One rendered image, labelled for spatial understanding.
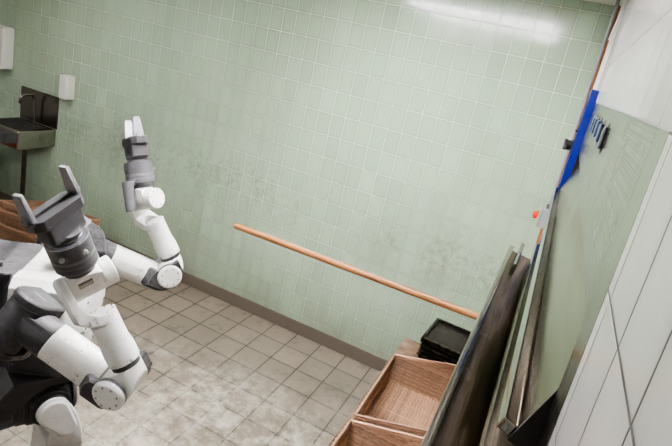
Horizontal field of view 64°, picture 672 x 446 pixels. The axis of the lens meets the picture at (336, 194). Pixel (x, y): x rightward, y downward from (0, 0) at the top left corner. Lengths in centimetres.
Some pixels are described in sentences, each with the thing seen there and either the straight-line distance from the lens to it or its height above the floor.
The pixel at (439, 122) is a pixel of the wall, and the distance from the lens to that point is 340.
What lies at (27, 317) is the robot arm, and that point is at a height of 138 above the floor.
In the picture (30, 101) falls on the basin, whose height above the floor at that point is 105.
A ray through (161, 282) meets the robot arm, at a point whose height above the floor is 126.
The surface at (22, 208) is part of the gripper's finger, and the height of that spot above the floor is 170.
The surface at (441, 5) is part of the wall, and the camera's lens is 344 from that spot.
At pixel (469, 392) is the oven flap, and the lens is 138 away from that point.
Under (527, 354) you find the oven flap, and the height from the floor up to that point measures 173.
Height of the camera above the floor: 211
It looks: 16 degrees down
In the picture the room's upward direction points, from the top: 13 degrees clockwise
